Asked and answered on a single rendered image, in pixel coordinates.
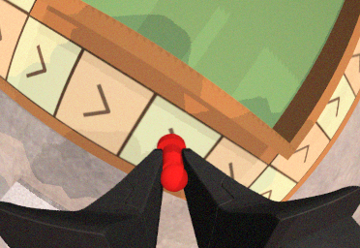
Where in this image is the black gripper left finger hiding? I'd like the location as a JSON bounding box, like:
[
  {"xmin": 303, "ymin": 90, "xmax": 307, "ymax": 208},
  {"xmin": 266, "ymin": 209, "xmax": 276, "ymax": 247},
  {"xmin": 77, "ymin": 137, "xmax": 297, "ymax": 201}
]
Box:
[{"xmin": 0, "ymin": 148, "xmax": 164, "ymax": 248}]

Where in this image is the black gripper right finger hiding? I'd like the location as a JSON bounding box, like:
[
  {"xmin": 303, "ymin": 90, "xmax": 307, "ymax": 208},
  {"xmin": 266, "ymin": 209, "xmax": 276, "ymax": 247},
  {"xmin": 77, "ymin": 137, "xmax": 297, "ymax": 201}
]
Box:
[{"xmin": 181, "ymin": 147, "xmax": 360, "ymax": 248}]

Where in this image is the red pawn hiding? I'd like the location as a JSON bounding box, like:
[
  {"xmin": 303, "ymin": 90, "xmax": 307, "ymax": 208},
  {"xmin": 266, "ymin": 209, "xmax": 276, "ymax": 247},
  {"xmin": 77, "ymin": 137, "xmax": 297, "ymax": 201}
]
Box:
[{"xmin": 157, "ymin": 135, "xmax": 188, "ymax": 192}]

